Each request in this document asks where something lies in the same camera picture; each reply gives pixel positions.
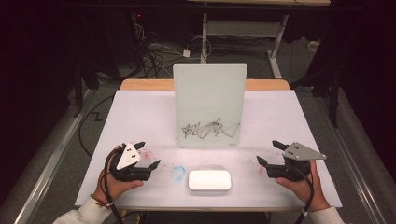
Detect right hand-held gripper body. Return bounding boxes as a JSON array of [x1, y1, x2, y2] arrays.
[[266, 141, 328, 183]]

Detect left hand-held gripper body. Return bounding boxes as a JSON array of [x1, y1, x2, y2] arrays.
[[108, 142, 153, 183]]

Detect person's left hand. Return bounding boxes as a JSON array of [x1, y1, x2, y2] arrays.
[[92, 145, 145, 205]]

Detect person's right hand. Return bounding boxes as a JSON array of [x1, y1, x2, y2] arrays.
[[275, 160, 332, 213]]

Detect white table cover sheet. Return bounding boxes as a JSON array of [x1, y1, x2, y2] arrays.
[[74, 89, 344, 209]]

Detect white rounded eraser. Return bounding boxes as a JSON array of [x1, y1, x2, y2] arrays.
[[187, 169, 233, 192]]

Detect black metal stand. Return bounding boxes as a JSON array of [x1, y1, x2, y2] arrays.
[[290, 64, 342, 129], [73, 62, 101, 119]]

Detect wooden table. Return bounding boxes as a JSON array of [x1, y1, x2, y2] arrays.
[[115, 78, 302, 214]]

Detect white scribbled whiteboard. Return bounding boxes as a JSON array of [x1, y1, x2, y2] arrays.
[[172, 63, 248, 149]]

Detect white metal desk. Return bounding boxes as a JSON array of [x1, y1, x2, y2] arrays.
[[186, 0, 332, 79]]

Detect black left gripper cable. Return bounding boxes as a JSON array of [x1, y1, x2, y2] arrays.
[[103, 146, 125, 224]]

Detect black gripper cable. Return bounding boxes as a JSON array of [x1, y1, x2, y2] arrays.
[[288, 167, 315, 224], [103, 146, 125, 224]]

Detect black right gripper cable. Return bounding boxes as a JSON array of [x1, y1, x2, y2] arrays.
[[288, 167, 315, 224]]

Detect aluminium floor rail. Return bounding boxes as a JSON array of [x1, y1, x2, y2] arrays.
[[13, 88, 97, 224], [312, 92, 389, 224]]

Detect red-brown bracelet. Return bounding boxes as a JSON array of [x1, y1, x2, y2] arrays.
[[89, 193, 108, 209]]

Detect black floor cable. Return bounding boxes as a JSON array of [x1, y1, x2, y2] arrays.
[[78, 92, 116, 158]]

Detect tangle of black cables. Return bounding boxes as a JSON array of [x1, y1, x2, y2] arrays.
[[130, 18, 204, 78]]

